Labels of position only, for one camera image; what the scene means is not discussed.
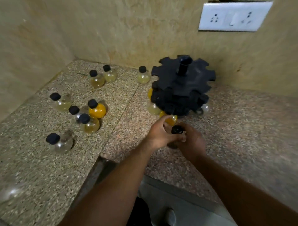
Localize clear small bottle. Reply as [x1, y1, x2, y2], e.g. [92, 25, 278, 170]
[195, 103, 210, 116]
[165, 123, 186, 148]

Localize person's black trousers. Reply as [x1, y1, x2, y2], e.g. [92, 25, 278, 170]
[127, 198, 153, 226]

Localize person's left forearm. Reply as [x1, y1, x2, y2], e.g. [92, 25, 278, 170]
[58, 142, 156, 226]

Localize person's right hand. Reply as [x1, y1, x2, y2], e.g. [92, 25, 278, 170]
[172, 122, 207, 162]

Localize person's left hand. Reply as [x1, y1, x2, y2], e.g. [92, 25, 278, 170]
[145, 115, 187, 152]

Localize cluster of small capped bottles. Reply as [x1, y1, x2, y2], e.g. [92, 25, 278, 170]
[45, 64, 119, 154]

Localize black rotating bottle rack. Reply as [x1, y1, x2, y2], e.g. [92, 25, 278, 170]
[150, 55, 216, 117]

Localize person's right forearm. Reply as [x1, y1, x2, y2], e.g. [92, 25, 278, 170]
[191, 153, 298, 226]

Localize person's right white shoe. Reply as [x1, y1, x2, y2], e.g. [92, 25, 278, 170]
[164, 208, 177, 226]

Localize wide white switchboard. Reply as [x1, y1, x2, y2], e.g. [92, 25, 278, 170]
[198, 1, 273, 32]

